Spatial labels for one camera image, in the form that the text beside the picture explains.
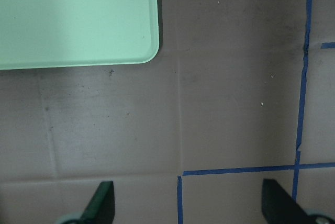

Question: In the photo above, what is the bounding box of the mint green plastic tray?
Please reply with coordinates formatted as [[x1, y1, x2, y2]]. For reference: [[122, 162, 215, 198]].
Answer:
[[1, 0, 160, 70]]

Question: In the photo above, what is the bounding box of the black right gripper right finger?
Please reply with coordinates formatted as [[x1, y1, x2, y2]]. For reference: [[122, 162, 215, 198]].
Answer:
[[262, 179, 313, 224]]

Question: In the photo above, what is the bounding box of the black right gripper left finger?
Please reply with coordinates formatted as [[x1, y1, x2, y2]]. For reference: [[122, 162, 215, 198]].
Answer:
[[79, 181, 115, 224]]

